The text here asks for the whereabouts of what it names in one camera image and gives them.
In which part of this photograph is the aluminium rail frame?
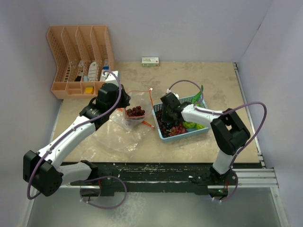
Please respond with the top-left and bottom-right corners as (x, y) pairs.
(232, 62), (289, 227)

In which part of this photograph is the white bottle in organizer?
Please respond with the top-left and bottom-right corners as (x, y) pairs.
(87, 61), (97, 81)

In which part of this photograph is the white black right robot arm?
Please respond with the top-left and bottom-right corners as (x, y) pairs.
(160, 92), (250, 185)

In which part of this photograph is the small green white box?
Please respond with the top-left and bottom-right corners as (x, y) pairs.
(142, 57), (159, 67)

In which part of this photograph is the orange plastic file organizer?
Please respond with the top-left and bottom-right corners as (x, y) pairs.
(47, 25), (115, 100)

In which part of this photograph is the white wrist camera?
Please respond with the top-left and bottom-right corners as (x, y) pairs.
(166, 89), (179, 99)
(99, 70), (121, 86)

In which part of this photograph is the green custard apple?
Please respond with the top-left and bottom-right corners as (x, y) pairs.
(182, 122), (196, 129)

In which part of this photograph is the black metal base frame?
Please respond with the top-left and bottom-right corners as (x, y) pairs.
(63, 162), (239, 198)

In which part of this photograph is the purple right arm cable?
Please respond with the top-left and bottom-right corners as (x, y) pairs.
(167, 79), (268, 204)

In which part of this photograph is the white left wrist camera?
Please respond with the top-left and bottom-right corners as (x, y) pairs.
(99, 70), (121, 86)

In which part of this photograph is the yellow-green custard apple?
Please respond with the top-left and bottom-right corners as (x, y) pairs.
(195, 123), (206, 130)

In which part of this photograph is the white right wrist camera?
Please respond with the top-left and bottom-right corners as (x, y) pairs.
(166, 89), (179, 99)

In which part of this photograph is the light blue plastic basket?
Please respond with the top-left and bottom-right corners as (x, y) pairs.
(151, 94), (210, 144)

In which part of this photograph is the yellow block in organizer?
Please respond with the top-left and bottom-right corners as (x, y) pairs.
(84, 87), (94, 95)

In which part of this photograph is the clear zip top bag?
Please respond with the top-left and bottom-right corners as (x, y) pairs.
(102, 88), (155, 152)

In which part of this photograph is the white blue box in organizer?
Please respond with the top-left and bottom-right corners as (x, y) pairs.
(99, 59), (109, 81)

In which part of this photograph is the dark red grape bunch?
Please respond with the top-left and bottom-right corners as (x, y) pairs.
(155, 110), (179, 138)

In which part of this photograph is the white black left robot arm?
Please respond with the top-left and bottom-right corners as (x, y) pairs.
(23, 83), (130, 196)

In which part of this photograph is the green chili pepper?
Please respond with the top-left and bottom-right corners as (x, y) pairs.
(192, 85), (204, 104)

